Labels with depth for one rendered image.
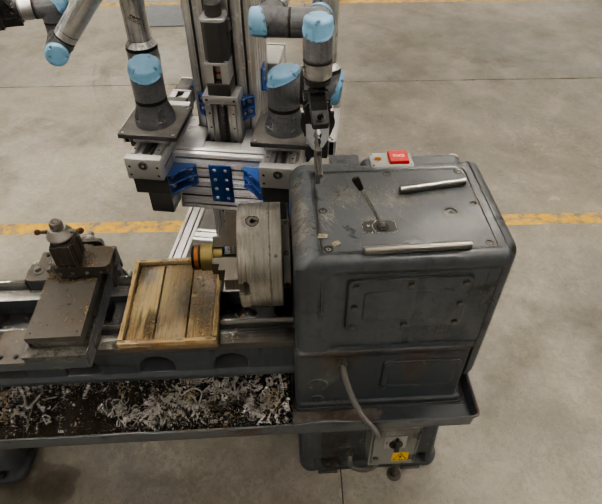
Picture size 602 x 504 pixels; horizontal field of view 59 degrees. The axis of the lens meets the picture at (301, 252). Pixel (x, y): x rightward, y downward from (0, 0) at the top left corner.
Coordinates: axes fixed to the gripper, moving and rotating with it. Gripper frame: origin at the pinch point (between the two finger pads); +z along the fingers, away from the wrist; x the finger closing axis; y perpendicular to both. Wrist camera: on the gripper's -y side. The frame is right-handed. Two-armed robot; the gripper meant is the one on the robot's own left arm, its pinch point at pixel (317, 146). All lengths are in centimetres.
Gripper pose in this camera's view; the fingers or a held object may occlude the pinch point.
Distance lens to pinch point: 154.1
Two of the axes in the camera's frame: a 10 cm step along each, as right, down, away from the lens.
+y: -0.8, -7.0, 7.1
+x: -10.0, 0.6, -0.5
